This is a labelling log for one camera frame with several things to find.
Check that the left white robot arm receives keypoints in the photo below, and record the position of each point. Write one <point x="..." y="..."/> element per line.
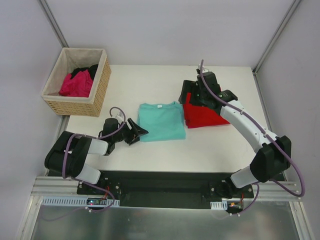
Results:
<point x="69" y="153"/>

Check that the left aluminium frame post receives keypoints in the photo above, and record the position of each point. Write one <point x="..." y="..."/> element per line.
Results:
<point x="53" y="23"/>

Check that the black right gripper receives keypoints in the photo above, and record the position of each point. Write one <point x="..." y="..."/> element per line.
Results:
<point x="194" y="92"/>

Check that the teal t shirt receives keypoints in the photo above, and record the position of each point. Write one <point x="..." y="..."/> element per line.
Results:
<point x="164" y="122"/>

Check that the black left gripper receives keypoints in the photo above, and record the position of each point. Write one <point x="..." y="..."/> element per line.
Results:
<point x="130" y="133"/>

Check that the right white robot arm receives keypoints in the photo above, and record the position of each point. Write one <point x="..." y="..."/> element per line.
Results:
<point x="271" y="151"/>

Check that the grey cable duct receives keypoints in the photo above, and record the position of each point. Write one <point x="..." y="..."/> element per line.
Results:
<point x="92" y="202"/>
<point x="219" y="205"/>

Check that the wicker laundry basket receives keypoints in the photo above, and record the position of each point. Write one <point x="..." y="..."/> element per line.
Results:
<point x="68" y="60"/>

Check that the black t shirt in basket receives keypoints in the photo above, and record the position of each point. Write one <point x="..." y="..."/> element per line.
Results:
<point x="91" y="70"/>

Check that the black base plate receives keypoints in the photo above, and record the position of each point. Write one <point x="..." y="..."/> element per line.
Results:
<point x="150" y="189"/>

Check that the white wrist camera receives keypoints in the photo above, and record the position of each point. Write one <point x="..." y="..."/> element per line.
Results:
<point x="204" y="70"/>
<point x="120" y="117"/>

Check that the red t shirt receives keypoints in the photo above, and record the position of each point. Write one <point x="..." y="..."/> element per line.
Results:
<point x="201" y="116"/>

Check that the aluminium rail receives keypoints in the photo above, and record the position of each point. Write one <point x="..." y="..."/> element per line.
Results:
<point x="57" y="186"/>

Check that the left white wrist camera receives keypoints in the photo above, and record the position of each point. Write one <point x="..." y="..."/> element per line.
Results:
<point x="120" y="117"/>

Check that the aluminium frame post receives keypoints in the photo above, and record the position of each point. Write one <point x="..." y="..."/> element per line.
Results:
<point x="53" y="23"/>
<point x="277" y="34"/>

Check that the right aluminium frame post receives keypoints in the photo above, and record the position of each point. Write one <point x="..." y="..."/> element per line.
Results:
<point x="277" y="34"/>

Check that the right grey cable duct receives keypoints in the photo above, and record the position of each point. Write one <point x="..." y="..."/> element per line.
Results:
<point x="219" y="205"/>

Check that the left grey cable duct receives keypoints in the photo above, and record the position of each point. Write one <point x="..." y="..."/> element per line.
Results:
<point x="92" y="202"/>

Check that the pink t shirt in basket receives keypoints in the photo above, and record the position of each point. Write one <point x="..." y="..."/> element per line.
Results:
<point x="78" y="86"/>

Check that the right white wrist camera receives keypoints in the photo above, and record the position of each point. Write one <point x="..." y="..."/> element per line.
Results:
<point x="204" y="70"/>

